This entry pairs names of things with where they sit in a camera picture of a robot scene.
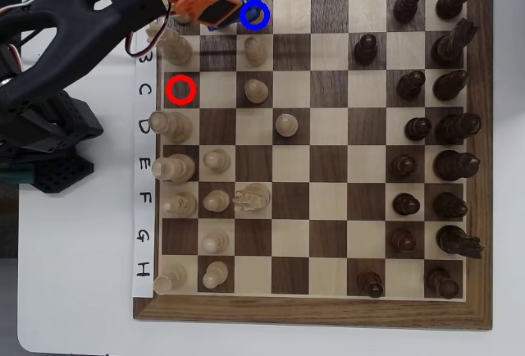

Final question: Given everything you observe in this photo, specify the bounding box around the dark wooden rook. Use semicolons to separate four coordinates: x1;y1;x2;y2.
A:
435;0;473;21
423;267;461;301

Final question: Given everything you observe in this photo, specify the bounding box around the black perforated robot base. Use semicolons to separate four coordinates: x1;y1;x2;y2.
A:
31;153;96;195

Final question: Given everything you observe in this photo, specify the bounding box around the dark wooden bishop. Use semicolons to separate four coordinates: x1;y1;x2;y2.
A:
431;191;469;221
432;69;470;102

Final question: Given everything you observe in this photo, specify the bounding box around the light wooden pawn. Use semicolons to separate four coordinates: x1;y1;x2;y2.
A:
201;260;230;290
274;112;299;139
202;189;231;212
200;228;230;255
243;36;270;68
244;79;271;106
203;148;232;175

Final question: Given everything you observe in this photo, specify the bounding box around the dark wooden knight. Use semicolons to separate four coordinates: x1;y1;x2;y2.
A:
430;17;479;66
435;224;486;261

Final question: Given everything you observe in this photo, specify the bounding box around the dark wooden queen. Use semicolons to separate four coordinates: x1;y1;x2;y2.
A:
433;112;483;145

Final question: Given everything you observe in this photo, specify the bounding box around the wooden chessboard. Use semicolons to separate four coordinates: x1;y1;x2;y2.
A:
132;0;493;331

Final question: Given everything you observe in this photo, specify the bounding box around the light wooden knight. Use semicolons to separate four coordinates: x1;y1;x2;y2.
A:
146;22;193;66
232;182;272;213

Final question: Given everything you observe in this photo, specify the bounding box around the dark wooden pawn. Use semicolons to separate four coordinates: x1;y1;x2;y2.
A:
395;70;427;101
387;227;418;255
389;153;418;180
391;192;422;217
353;34;379;66
355;270;386;299
392;0;422;25
404;116;433;142

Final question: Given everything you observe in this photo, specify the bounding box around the dark wooden king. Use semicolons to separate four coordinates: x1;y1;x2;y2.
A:
432;149;482;183

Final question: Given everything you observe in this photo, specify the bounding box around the green table clamp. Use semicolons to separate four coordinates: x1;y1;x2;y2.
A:
0;169;34;185

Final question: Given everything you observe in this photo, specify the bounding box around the light wooden king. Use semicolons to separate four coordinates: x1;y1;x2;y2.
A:
150;153;196;184

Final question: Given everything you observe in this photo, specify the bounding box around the paper strip with letters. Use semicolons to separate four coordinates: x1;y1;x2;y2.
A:
130;30;158;299

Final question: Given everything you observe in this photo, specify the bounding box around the light wooden queen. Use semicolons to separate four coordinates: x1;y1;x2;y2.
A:
147;110;194;145

